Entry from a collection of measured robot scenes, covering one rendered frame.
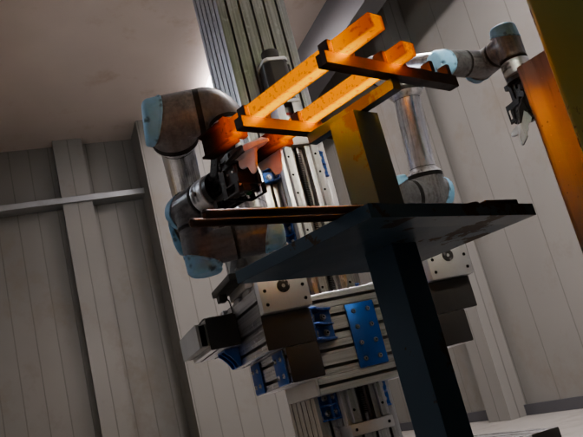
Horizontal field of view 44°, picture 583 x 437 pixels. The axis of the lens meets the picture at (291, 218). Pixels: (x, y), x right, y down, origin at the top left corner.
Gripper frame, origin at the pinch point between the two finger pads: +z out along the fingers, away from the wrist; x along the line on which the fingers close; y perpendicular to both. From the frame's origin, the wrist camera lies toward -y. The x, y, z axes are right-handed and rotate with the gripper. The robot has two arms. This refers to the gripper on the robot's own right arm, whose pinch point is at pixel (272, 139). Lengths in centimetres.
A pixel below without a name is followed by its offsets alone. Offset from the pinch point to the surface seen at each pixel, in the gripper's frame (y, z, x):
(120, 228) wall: -180, -570, -300
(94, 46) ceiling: -282, -391, -204
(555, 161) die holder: 20, 38, -27
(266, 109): 1.4, 12.8, 12.0
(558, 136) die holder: 16, 40, -27
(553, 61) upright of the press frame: 15, 56, 1
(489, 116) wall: -123, -166, -386
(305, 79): 1.3, 23.1, 12.3
